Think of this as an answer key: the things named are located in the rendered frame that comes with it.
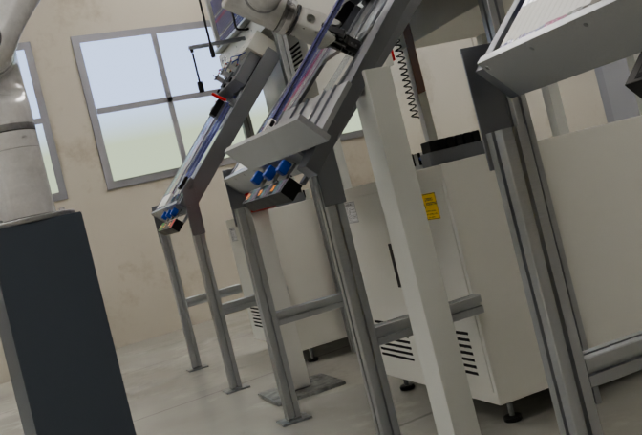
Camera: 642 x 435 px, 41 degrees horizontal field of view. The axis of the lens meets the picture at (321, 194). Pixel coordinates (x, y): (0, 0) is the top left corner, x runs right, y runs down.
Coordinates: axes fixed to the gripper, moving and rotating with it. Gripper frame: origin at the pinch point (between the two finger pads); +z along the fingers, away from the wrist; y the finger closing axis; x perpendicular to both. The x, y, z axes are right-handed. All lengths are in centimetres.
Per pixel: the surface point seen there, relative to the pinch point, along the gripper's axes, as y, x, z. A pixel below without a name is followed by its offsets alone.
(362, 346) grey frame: -14, 65, 19
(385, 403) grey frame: -13, 74, 28
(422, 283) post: -34, 51, 19
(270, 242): 94, 37, 21
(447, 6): 25, -33, 29
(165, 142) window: 388, -39, 5
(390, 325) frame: -14, 59, 24
